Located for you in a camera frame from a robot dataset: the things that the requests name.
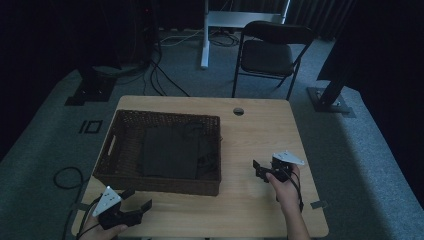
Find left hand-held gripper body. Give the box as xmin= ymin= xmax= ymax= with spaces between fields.
xmin=91 ymin=185 xmax=145 ymax=231

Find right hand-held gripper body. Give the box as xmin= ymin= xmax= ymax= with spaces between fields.
xmin=269 ymin=150 xmax=306 ymax=184

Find brown wicker basket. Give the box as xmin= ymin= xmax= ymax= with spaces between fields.
xmin=92 ymin=109 xmax=223 ymax=197

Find person's left hand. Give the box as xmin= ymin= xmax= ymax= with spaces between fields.
xmin=77 ymin=222 xmax=130 ymax=240

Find person's right hand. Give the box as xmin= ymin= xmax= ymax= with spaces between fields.
xmin=265 ymin=164 xmax=303 ymax=214

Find black stand with bolted base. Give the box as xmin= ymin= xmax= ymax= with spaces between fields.
xmin=306 ymin=39 xmax=357 ymax=119

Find black folding chair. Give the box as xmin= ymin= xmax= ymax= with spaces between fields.
xmin=231 ymin=20 xmax=315 ymax=102

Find black stand with flat base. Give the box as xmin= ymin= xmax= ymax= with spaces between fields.
xmin=64 ymin=64 xmax=118 ymax=108

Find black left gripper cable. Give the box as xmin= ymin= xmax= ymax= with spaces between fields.
xmin=75 ymin=196 xmax=103 ymax=240

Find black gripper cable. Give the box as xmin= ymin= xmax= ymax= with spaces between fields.
xmin=282 ymin=168 xmax=305 ymax=213
xmin=75 ymin=196 xmax=103 ymax=240

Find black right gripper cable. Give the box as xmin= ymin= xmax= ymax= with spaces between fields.
xmin=282 ymin=168 xmax=305 ymax=213

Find black floor cable loop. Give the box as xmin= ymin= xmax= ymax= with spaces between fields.
xmin=53 ymin=165 xmax=88 ymax=240

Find black floor cables bundle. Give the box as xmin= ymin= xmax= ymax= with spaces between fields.
xmin=114 ymin=28 xmax=241 ymax=98

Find white desk frame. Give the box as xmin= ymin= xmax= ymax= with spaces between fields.
xmin=199 ymin=0 xmax=292 ymax=70

